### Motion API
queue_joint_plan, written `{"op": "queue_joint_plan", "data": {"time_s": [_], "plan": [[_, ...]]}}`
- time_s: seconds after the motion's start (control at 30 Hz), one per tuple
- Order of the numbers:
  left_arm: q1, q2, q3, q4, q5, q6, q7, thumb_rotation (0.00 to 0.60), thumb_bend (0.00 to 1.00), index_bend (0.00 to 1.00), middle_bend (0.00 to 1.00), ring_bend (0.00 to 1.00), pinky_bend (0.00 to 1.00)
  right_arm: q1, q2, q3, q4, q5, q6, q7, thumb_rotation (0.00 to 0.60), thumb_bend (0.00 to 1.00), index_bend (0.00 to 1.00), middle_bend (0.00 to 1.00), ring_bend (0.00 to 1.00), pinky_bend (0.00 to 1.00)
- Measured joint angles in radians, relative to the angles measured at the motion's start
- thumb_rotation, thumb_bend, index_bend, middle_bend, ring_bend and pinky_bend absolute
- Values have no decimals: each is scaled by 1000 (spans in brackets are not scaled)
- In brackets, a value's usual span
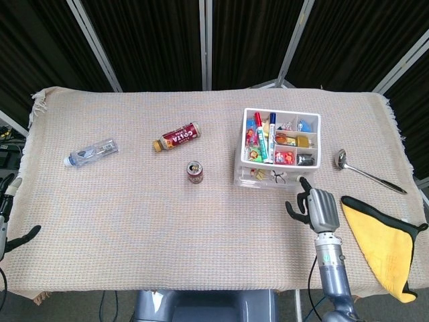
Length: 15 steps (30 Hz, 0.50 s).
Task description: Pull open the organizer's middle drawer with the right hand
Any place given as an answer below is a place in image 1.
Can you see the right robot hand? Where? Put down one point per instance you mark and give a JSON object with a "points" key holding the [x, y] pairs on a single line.
{"points": [[323, 209]]}

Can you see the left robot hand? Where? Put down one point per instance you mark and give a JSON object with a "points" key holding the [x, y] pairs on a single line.
{"points": [[2, 218]]}

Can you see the clear plastic drawer with clips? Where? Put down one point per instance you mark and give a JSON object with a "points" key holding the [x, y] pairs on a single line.
{"points": [[243, 179]]}

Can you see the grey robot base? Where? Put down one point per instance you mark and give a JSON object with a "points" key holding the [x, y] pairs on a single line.
{"points": [[207, 307]]}

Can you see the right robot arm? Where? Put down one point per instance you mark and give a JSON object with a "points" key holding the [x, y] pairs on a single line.
{"points": [[333, 275]]}

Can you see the white drawer organizer box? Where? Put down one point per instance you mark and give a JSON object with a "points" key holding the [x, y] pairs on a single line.
{"points": [[239, 147]]}

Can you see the black small parts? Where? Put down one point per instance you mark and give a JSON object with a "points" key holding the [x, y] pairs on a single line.
{"points": [[305, 159]]}

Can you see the metal ladle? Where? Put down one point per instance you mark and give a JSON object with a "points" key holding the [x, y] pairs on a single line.
{"points": [[342, 159]]}

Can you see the red square packet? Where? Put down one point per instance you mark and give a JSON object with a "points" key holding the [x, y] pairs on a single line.
{"points": [[285, 157]]}

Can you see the yellow microfibre cloth black edge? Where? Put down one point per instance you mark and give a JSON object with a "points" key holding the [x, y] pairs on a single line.
{"points": [[382, 245]]}

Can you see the gold binder clip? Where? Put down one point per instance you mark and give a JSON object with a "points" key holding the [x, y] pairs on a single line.
{"points": [[257, 174]]}

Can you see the orange snack packet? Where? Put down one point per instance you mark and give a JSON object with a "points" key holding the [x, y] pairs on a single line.
{"points": [[285, 139]]}

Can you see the blue capped white marker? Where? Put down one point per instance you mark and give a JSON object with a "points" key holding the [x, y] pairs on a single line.
{"points": [[270, 144]]}

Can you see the blue small toy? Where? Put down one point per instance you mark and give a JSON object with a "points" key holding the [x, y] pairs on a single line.
{"points": [[304, 124]]}

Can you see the green yellow snack packet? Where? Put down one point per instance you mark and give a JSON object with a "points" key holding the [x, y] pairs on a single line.
{"points": [[254, 155]]}

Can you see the silver carabiner clip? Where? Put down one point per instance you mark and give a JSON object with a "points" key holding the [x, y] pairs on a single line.
{"points": [[285, 126]]}

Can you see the red capped green marker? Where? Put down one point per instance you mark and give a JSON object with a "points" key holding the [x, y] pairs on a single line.
{"points": [[263, 141]]}

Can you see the white table leg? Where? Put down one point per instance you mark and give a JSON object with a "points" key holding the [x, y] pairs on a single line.
{"points": [[298, 305]]}

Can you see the yellow small block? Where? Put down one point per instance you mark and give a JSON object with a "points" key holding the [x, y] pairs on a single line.
{"points": [[265, 129]]}

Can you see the red snack packet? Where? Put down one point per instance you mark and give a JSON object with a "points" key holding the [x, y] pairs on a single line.
{"points": [[251, 135]]}

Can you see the clear plastic water bottle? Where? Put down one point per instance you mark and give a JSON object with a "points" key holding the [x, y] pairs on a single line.
{"points": [[92, 152]]}

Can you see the blue snack packet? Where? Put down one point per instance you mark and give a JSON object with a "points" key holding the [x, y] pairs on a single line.
{"points": [[250, 124]]}

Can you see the red cartoon face can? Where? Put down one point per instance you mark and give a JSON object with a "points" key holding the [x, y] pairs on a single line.
{"points": [[195, 176]]}

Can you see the black folding screen panel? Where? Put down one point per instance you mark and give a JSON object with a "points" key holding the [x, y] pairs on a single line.
{"points": [[33, 50], [415, 110], [151, 43], [352, 43], [248, 43]]}

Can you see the beige woven tablecloth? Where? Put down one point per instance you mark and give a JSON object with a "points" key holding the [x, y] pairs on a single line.
{"points": [[167, 228]]}

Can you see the Costa coffee bottle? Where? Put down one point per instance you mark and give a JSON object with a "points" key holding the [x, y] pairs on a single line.
{"points": [[179, 135]]}

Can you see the white metal frame bar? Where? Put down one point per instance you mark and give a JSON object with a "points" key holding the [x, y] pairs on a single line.
{"points": [[11, 121]]}

